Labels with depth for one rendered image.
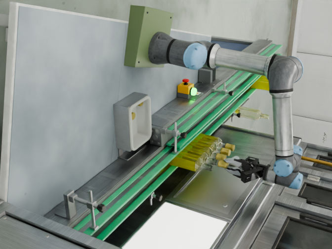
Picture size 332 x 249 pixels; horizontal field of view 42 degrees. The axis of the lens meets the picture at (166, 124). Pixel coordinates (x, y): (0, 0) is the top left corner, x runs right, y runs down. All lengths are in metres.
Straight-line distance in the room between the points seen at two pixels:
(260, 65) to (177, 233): 0.81
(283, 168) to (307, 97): 6.47
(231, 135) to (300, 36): 5.40
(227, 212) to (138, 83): 0.73
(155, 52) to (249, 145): 0.95
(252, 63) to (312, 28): 5.99
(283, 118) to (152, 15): 0.72
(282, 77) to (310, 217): 0.67
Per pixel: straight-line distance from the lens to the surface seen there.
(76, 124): 1.77
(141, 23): 1.93
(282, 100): 1.83
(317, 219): 2.11
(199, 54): 1.95
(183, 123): 2.21
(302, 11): 7.93
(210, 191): 2.15
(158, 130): 2.11
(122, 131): 1.98
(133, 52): 1.94
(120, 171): 1.96
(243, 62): 1.99
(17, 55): 1.49
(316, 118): 8.41
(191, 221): 1.96
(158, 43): 1.99
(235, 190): 2.17
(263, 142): 2.70
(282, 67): 1.84
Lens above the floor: 1.83
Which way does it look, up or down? 27 degrees down
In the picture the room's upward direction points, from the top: 103 degrees clockwise
